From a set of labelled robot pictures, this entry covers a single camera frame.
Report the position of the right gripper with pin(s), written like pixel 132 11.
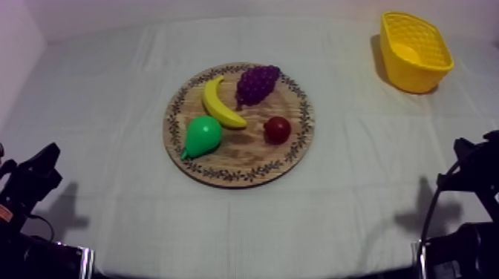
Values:
pixel 477 171

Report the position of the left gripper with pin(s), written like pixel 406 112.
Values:
pixel 27 183

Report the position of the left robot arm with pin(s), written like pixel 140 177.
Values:
pixel 35 259

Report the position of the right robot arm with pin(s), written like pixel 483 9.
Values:
pixel 464 253

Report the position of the yellow plastic basket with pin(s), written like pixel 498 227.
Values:
pixel 409 72

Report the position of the yellow toy banana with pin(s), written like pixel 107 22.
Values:
pixel 218 109

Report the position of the round wooden board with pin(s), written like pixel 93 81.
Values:
pixel 249 163

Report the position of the silver metal bar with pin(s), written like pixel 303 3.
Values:
pixel 416 259
pixel 86 263

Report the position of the green toy pear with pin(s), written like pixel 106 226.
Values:
pixel 202 136

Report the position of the small red fruit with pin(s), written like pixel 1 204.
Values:
pixel 277 130

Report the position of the purple toy grapes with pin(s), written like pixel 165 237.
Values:
pixel 255 85

